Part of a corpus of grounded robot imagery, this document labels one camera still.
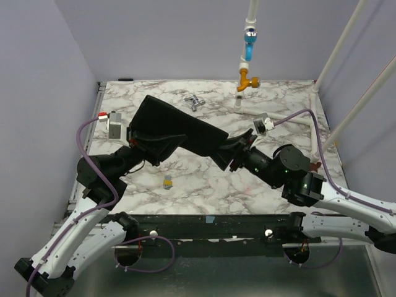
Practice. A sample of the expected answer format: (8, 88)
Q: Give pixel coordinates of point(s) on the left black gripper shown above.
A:
(153, 147)

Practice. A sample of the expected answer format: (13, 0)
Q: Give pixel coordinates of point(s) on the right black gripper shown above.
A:
(240, 154)

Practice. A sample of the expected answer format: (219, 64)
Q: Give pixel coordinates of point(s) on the black zip tool case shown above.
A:
(155, 117)

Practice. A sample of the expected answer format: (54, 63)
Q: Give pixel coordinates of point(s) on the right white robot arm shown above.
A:
(360, 217)

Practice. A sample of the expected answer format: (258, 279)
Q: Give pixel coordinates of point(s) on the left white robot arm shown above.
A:
(53, 270)

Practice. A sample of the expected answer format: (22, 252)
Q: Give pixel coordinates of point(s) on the yellow hex key set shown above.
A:
(167, 182)

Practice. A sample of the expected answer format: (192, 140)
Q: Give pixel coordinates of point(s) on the silver metal faucet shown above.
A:
(195, 102)

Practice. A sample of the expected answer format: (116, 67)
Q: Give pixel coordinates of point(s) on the orange faucet on pipe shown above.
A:
(244, 82)

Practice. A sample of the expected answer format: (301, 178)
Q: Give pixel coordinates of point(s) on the brown brass faucet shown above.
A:
(315, 166)

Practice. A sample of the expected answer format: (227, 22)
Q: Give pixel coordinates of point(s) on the blue valve on pipe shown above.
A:
(250, 37)

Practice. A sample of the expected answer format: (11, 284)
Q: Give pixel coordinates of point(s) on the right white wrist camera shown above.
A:
(263, 124)

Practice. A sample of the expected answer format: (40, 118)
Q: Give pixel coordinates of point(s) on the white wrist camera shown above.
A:
(263, 124)
(115, 127)

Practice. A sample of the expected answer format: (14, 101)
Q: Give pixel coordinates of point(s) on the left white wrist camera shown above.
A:
(115, 127)

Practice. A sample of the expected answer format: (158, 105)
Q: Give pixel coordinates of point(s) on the aluminium frame rail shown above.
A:
(85, 136)

